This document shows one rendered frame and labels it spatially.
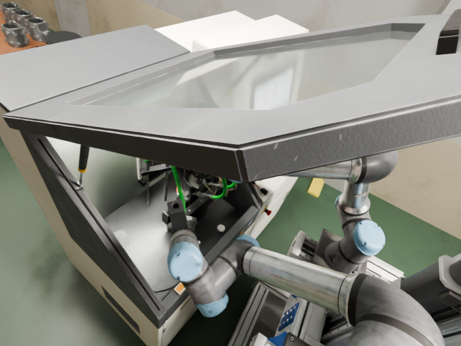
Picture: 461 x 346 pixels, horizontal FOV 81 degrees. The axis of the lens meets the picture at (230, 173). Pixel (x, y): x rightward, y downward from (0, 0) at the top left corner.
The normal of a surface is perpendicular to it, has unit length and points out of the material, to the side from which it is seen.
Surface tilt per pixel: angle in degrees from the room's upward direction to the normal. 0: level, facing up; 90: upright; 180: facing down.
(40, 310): 0
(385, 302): 52
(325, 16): 90
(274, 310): 0
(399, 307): 36
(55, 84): 0
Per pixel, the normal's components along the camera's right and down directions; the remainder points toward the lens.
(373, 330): -0.51, -0.85
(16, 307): 0.20, -0.65
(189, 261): 0.18, 0.07
